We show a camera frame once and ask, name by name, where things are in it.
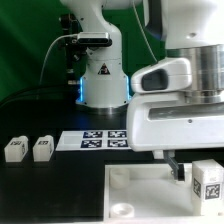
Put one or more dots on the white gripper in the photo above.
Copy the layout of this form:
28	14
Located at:
165	122

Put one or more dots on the white square tabletop part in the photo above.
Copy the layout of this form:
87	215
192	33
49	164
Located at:
149	194

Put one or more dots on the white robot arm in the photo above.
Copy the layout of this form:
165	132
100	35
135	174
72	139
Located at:
191	29

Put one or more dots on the white marker sheet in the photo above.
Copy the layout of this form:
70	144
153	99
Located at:
93	140

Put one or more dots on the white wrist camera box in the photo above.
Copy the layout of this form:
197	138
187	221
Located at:
168	75

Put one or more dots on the black camera stand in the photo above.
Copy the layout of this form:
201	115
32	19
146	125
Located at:
73	53

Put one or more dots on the silver external camera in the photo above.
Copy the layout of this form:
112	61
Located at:
98	39

